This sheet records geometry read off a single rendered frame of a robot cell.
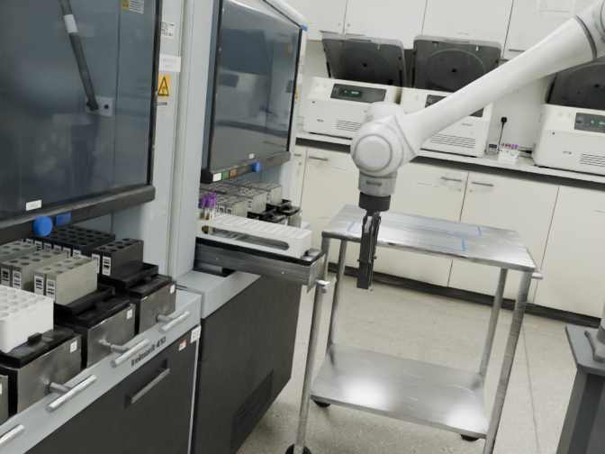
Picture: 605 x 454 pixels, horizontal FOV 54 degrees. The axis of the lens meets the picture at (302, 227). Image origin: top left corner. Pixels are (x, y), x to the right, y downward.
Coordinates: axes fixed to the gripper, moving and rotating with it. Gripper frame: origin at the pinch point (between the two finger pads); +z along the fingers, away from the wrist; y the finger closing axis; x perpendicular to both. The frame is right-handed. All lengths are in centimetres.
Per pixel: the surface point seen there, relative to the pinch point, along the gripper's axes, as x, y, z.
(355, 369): -7, -50, 52
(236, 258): -31.6, 6.7, 0.3
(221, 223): -37.0, 4.9, -7.5
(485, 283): 38, -228, 66
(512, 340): 39, -29, 21
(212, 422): -34, 9, 46
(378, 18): -55, -259, -87
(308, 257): -14.1, 2.8, -2.4
